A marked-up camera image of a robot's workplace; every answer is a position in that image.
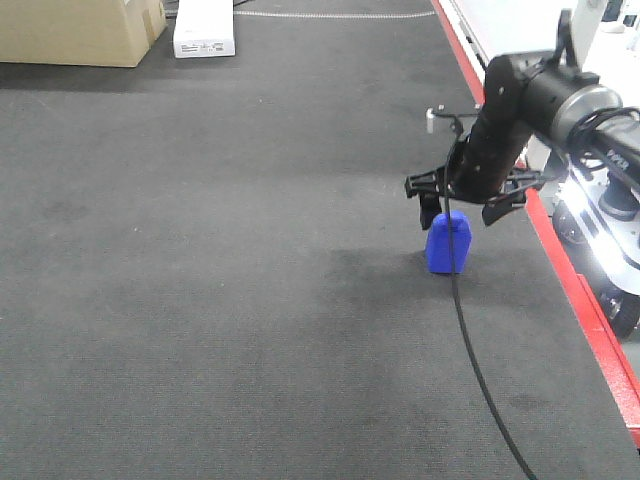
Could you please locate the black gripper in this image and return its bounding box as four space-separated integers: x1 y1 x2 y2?
405 117 545 230

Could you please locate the blue plastic bottle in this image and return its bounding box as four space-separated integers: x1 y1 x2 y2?
425 210 472 274

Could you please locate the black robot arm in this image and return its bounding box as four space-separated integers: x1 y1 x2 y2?
405 9 639 229

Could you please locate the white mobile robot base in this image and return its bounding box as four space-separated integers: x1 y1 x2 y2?
552 160 639 339

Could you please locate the white flat carton box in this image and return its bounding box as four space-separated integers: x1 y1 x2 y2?
173 0 236 59

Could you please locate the brown cardboard box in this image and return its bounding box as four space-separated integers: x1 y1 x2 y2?
1 0 167 68

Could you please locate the black cable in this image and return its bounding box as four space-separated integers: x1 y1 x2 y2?
427 107 539 480

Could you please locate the red conveyor side rail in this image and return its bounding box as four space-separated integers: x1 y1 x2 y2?
426 1 639 436

